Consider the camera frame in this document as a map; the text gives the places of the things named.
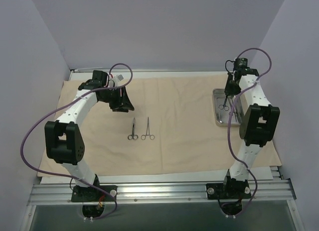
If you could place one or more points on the aluminium front rail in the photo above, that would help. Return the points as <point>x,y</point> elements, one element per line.
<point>157,193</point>

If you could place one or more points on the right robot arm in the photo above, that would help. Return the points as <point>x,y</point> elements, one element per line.
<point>258,124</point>

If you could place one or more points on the steel instrument tray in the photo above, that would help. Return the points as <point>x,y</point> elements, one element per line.
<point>221,116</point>

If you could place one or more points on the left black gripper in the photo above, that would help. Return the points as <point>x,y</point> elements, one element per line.
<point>122,100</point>

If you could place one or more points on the steel surgical forceps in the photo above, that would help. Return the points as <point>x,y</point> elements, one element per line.
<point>147,133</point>

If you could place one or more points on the steel surgical scissors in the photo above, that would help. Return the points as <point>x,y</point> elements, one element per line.
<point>133,136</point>

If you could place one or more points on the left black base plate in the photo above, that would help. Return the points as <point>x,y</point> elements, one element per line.
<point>89,194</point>

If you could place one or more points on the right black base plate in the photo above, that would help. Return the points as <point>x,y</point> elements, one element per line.
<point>216,191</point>

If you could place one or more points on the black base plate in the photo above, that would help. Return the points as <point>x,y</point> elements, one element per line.
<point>216,191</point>
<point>89,194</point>

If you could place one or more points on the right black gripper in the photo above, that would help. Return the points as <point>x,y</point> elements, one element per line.
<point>231,89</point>

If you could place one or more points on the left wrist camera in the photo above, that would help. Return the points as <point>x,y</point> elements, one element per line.
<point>114,81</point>

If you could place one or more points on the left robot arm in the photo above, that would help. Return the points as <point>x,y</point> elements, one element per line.
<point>63,138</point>

